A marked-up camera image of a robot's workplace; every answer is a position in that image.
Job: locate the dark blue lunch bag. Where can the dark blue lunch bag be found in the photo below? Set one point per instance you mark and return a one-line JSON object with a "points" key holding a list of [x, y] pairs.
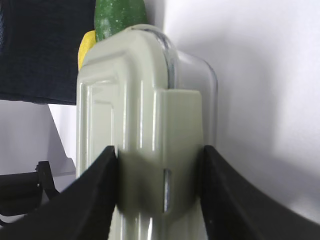
{"points": [[39, 43]]}

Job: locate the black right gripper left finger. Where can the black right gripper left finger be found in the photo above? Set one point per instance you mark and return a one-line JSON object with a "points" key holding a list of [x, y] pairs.
{"points": [[83, 211]]}

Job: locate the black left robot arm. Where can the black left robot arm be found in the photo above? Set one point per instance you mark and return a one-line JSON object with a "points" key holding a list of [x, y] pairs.
{"points": [[22, 193]]}

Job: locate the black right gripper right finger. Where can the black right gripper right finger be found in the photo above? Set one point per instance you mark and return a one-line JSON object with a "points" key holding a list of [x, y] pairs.
{"points": [[233, 209]]}

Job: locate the green cucumber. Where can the green cucumber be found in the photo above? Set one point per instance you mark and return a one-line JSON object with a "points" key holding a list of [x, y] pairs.
{"points": [[113, 16]]}

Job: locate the green lid glass food container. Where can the green lid glass food container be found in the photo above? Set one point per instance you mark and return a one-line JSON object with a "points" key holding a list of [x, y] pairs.
{"points": [[157, 106]]}

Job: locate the yellow toy lemon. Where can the yellow toy lemon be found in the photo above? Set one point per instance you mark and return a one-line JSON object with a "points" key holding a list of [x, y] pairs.
{"points": [[87, 42]]}

